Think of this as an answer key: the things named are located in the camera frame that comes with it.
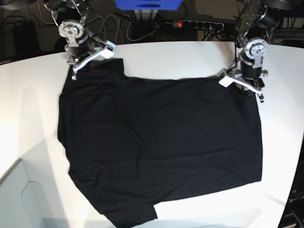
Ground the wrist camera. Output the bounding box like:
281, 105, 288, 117
99, 40, 116, 59
218, 75, 235, 88

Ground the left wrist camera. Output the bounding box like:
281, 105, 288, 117
218, 75, 235, 88

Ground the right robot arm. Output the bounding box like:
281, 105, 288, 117
43, 0, 107, 80

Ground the black power strip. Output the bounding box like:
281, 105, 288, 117
172, 20, 225, 30

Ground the grey cable on floor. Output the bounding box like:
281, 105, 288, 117
38, 4, 157, 46

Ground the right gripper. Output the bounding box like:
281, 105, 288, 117
65, 45, 105, 80

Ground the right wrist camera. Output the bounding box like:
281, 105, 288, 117
99, 40, 116, 59

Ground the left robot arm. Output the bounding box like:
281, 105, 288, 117
217, 0, 280, 102

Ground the blue box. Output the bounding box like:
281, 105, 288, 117
114, 0, 182, 10

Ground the black T-shirt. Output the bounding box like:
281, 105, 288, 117
57, 59, 263, 228

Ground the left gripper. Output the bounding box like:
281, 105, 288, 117
223, 68, 268, 103

